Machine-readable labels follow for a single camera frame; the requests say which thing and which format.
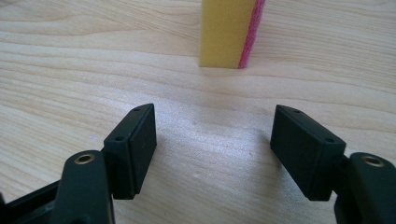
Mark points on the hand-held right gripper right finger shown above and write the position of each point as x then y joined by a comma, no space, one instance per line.
306,155

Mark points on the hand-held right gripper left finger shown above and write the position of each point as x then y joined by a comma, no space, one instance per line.
130,152

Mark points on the yellow and pink sponge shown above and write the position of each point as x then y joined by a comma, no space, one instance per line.
224,31

